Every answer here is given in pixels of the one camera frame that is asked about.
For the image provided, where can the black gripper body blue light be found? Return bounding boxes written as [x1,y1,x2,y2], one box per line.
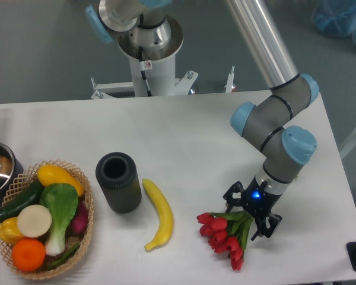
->
[241,178,281,219]

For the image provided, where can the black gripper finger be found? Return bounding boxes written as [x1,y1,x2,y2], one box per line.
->
[251,214,282,240]
[222,181,245,213]

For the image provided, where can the red tulip bouquet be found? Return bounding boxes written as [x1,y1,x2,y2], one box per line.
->
[196,210,253,271]

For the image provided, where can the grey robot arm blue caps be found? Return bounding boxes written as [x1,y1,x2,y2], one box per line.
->
[85,1,319,238]

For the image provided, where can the yellow banana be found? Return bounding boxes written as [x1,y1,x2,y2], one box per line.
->
[142,178,174,252]

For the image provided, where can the dark grey ribbed vase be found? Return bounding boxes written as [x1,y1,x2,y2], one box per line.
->
[96,152,142,214]

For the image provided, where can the green bok choy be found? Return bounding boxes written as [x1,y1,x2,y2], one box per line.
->
[40,183,78,256]

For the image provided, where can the yellow squash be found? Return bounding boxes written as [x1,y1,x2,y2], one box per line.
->
[37,164,85,197]

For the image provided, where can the green bean pod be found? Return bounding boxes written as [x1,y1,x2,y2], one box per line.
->
[44,243,80,271]

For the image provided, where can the blue plastic bag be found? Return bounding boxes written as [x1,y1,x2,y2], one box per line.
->
[311,1,356,48]

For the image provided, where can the cream round slice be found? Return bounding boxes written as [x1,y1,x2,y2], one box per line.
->
[17,204,52,238]

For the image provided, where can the dark green cucumber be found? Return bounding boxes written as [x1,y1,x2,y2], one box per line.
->
[0,179,44,223]

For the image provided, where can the orange fruit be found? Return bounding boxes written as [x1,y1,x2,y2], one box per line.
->
[11,239,46,272]

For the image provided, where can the woven wicker basket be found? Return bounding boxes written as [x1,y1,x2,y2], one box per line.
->
[0,160,94,280]

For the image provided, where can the yellow bell pepper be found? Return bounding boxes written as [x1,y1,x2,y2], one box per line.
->
[0,217,25,245]

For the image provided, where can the black cable on pedestal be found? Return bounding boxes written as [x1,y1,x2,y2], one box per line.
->
[138,46,152,97]

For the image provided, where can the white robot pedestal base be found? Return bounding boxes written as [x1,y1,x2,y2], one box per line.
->
[91,16,199,99]

